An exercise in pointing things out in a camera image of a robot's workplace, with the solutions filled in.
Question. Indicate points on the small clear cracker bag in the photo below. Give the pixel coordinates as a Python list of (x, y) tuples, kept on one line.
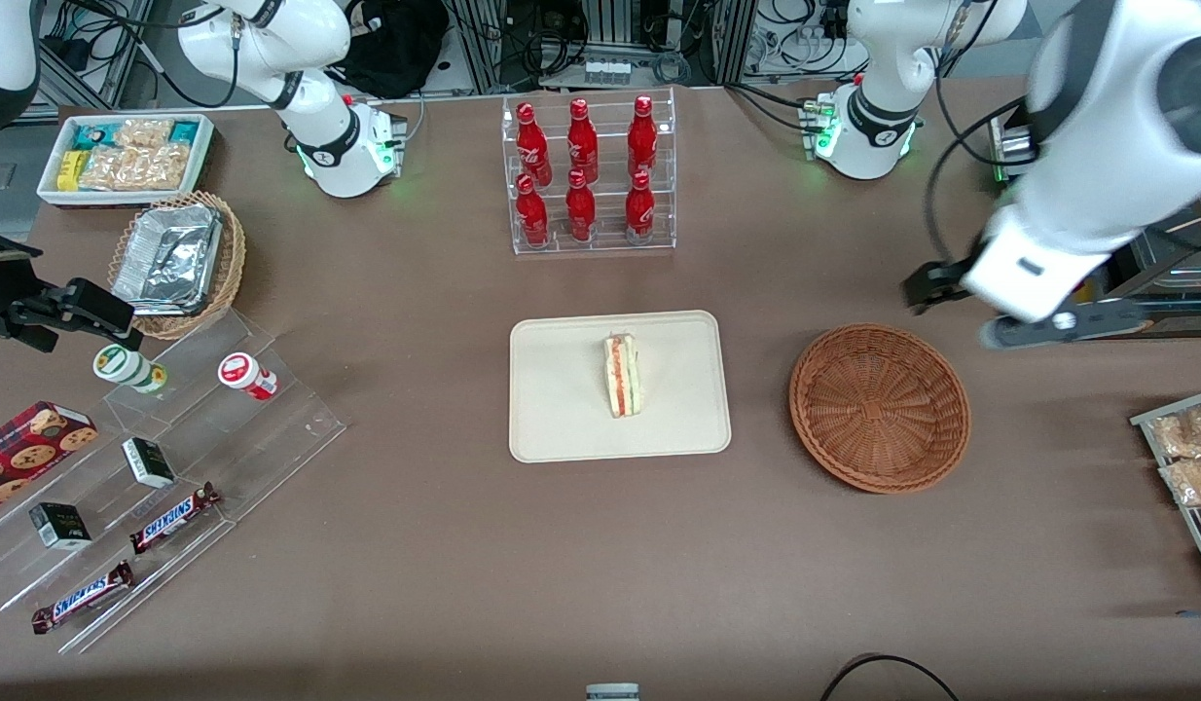
[(143, 132)]

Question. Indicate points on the black sealing machine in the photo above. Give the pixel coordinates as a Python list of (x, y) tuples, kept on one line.
[(1175, 268)]

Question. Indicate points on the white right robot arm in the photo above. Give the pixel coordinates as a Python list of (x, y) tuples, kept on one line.
[(318, 117)]

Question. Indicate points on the red cola bottle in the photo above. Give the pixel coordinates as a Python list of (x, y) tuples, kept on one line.
[(640, 209), (532, 216), (642, 136), (533, 146), (581, 209), (582, 141)]

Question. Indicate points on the black bag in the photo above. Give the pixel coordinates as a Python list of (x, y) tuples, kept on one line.
[(396, 44)]

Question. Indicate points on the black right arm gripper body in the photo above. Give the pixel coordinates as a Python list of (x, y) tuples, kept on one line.
[(7, 282)]

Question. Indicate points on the Snickers chocolate bar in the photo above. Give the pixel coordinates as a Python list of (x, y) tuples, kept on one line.
[(83, 596), (172, 518)]

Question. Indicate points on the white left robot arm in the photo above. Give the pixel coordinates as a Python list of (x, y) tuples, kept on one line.
[(1116, 117)]

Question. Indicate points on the green lid drink bottle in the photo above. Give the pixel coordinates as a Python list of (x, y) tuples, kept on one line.
[(124, 367)]

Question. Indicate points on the brown round wicker basket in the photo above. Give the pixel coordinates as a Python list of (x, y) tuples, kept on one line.
[(878, 409)]

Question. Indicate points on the clear acrylic bottle rack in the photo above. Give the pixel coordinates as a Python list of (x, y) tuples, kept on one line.
[(610, 239)]

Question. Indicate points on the yellow snack packet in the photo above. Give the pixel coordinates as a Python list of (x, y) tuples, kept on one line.
[(69, 170)]

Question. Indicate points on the cream plastic tray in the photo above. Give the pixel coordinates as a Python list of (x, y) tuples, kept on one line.
[(562, 389)]

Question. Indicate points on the large clear cracker bag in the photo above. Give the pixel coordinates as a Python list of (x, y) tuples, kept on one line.
[(138, 167)]

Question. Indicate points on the clear bag of crackers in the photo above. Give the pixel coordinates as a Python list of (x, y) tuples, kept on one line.
[(1184, 433), (1194, 480)]

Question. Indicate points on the red plaid cookie box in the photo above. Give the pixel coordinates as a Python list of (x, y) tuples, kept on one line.
[(31, 453)]

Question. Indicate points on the triangular sandwich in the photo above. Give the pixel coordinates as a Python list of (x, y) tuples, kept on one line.
[(623, 375)]

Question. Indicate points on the clear acrylic stepped display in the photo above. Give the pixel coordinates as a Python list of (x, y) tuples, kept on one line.
[(260, 438)]

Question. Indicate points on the light wicker basket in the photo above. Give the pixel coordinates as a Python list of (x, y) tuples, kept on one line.
[(231, 263)]

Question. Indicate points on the teal snack packet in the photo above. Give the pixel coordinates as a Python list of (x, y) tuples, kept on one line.
[(184, 131), (92, 136)]

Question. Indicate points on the small grey block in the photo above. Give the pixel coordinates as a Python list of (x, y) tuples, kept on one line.
[(612, 692)]

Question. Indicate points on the red lid drink bottle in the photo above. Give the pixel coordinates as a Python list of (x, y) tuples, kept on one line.
[(245, 375)]

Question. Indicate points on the small black carton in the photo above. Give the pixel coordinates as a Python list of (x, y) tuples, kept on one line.
[(148, 462), (60, 526)]

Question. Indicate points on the grey power strip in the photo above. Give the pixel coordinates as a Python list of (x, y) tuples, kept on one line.
[(606, 71)]

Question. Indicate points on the white rectangular snack bin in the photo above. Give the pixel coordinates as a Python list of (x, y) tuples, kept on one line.
[(203, 156)]

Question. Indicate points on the stacked aluminium foil trays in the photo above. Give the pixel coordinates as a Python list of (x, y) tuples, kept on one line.
[(167, 258)]

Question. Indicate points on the tray of packaged snacks right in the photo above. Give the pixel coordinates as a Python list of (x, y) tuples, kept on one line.
[(1146, 421)]

